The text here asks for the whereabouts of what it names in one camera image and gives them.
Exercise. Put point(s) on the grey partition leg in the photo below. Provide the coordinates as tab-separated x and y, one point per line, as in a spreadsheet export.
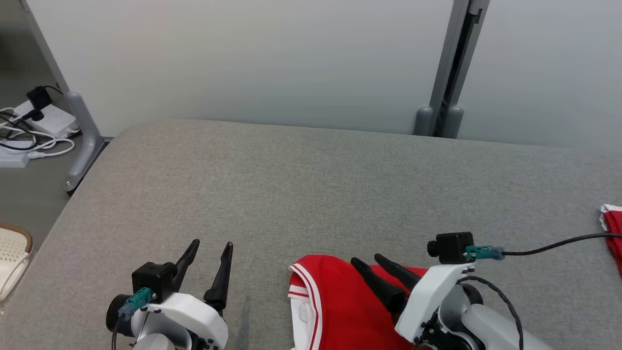
87	141

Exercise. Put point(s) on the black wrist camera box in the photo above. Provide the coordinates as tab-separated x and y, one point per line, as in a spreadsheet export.
153	279
452	248

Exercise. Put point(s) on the red number 23 jersey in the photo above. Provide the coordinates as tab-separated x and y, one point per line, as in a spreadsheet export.
345	306

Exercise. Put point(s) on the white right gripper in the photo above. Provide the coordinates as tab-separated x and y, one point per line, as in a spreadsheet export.
432	296

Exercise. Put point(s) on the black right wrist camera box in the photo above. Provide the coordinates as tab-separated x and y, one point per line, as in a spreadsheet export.
452	248

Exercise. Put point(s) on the red shorts with white stripe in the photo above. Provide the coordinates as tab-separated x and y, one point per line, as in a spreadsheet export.
614	233

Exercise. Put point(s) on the small black plug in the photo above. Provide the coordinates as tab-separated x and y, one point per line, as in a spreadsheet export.
31	115

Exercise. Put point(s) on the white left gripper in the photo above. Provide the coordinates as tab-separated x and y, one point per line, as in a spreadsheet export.
194	316

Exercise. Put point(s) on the black power adapter plug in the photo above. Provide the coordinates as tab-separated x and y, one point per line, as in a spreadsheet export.
39	97

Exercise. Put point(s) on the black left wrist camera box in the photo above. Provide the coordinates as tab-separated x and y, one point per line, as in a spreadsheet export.
153	279

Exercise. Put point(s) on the grey partition post with feet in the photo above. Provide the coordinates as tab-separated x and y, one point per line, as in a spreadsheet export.
454	63

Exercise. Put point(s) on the white power strip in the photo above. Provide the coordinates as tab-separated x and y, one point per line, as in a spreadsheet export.
53	121

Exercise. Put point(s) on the white perforated laundry basket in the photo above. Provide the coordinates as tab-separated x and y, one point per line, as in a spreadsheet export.
9	257

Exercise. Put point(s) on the flat white power brick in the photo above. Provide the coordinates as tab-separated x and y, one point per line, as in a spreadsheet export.
12	159

